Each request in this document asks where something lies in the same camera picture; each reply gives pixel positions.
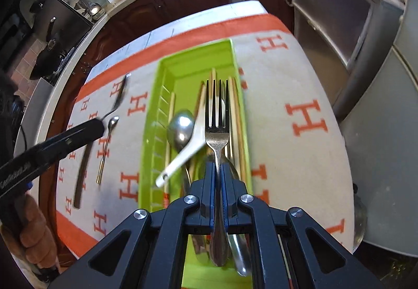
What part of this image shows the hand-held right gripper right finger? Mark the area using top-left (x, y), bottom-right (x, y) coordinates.
top-left (222, 163), bottom-right (386, 289)

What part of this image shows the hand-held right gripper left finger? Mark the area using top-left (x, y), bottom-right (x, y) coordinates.
top-left (49, 161), bottom-right (216, 289)

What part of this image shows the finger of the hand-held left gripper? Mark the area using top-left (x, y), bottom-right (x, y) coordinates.
top-left (20, 118), bottom-right (106, 173)

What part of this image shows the wooden handled steel spoon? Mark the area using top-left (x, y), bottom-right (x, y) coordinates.
top-left (74, 74), bottom-right (129, 209)

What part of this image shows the steel soup spoon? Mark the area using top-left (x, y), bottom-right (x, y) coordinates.
top-left (225, 158), bottom-right (253, 277)

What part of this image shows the white ceramic spoon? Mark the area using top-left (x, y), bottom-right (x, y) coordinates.
top-left (155, 103), bottom-right (211, 188)

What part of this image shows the steel fork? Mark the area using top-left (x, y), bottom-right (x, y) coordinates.
top-left (204, 79), bottom-right (231, 268)

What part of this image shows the large steel spoon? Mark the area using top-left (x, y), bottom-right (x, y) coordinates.
top-left (166, 109), bottom-right (196, 190)

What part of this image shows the green plastic utensil tray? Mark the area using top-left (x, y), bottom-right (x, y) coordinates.
top-left (137, 38), bottom-right (253, 289)

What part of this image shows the person's left hand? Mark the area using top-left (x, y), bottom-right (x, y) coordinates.
top-left (18, 194), bottom-right (61, 273)

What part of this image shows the steel splash guard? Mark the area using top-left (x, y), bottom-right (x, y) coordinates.
top-left (22, 77), bottom-right (55, 133)

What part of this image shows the black wok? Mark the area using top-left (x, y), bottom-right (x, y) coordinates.
top-left (30, 42), bottom-right (67, 80)

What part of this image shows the steel ladle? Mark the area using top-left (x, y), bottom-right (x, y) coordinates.
top-left (80, 1), bottom-right (107, 21)

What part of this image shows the orange grey printed tablecloth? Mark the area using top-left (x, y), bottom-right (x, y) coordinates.
top-left (54, 13), bottom-right (356, 260)

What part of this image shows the pale floral table cover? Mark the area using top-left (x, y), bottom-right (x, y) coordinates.
top-left (85, 0), bottom-right (268, 80)

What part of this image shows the steel front cabinet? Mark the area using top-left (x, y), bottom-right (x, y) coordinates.
top-left (289, 0), bottom-right (407, 121)

